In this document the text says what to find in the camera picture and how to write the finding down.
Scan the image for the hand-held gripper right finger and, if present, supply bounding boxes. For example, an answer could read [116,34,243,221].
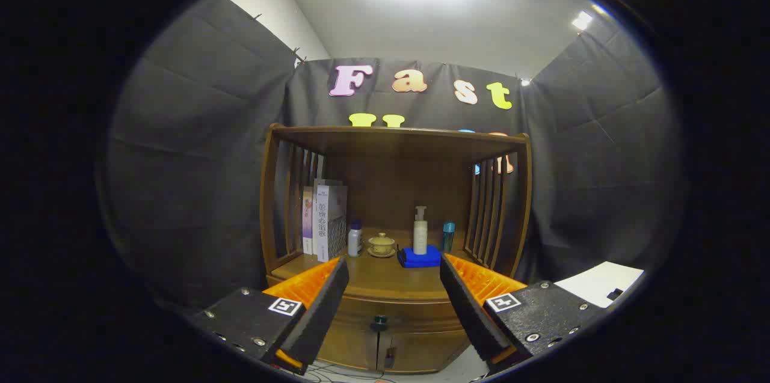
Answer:
[439,253,605,375]

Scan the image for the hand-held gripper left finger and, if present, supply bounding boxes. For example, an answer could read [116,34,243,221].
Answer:
[191,256,350,375]

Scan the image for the wooden countertop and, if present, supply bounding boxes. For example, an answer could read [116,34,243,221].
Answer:
[271,228,476,302]

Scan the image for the brown wooden cabinet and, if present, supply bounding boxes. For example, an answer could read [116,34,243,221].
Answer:
[260,123,533,375]

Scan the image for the blue folded cloth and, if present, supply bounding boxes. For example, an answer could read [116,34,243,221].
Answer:
[396,245,443,268]

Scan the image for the small white bottle blue cap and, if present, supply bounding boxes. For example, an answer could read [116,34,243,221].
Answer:
[348,219,364,258]

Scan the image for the yellow lidded teacup with saucer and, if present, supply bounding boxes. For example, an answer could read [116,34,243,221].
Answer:
[368,233,396,259]

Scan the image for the white patterned book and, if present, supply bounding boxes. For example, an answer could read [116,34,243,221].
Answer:
[315,183,348,263]

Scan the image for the purple book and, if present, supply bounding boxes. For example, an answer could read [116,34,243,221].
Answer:
[302,186,316,256]

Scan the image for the white pump bottle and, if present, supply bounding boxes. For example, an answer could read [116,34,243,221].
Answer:
[413,206,429,256]

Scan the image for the black floor cables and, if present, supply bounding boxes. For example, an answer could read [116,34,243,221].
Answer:
[301,362,398,383]

